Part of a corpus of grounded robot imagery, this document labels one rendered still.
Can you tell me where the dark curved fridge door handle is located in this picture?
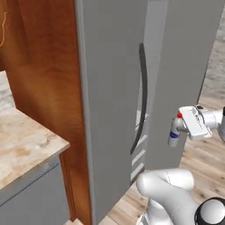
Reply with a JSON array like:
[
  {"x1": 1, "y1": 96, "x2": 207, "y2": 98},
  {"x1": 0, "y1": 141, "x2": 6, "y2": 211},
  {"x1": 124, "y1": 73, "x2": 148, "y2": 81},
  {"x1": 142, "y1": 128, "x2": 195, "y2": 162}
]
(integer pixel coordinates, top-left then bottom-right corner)
[{"x1": 129, "y1": 42, "x2": 149, "y2": 156}]

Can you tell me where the brown wooden fridge housing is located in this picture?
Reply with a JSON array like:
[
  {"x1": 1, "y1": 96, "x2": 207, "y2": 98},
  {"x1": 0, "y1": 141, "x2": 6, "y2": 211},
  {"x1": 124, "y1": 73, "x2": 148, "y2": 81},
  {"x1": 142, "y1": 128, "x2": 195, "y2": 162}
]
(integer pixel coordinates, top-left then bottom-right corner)
[{"x1": 0, "y1": 0, "x2": 93, "y2": 225}]

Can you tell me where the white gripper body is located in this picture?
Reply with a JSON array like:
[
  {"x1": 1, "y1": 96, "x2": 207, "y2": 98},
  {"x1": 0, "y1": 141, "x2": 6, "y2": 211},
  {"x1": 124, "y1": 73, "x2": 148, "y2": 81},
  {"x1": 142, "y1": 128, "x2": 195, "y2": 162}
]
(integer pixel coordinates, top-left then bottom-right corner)
[{"x1": 178, "y1": 105, "x2": 213, "y2": 142}]

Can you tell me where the grey fridge door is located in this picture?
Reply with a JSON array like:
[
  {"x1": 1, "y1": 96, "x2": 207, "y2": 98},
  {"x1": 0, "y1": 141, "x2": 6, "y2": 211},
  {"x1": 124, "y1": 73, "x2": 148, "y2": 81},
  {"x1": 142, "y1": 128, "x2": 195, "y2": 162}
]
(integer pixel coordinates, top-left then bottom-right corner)
[{"x1": 74, "y1": 0, "x2": 149, "y2": 225}]

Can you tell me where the white water bottle red cap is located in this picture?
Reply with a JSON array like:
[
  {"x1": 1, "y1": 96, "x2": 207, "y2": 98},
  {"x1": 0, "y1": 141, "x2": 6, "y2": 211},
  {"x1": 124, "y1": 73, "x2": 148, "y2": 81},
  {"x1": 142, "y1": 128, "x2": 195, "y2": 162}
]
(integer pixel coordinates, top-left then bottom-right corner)
[{"x1": 167, "y1": 112, "x2": 185, "y2": 149}]

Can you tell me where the grey freezer door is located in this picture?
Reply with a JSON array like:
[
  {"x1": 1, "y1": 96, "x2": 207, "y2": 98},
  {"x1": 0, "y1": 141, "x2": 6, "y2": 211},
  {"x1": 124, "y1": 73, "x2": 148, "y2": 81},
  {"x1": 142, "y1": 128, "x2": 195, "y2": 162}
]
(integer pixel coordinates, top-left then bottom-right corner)
[{"x1": 144, "y1": 0, "x2": 225, "y2": 171}]

